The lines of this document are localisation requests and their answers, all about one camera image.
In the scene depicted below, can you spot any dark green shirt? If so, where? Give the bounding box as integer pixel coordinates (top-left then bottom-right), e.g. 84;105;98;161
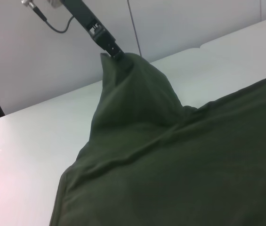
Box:
49;52;266;226

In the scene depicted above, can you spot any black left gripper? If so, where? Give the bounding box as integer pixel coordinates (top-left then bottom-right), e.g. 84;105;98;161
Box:
63;0;124;60

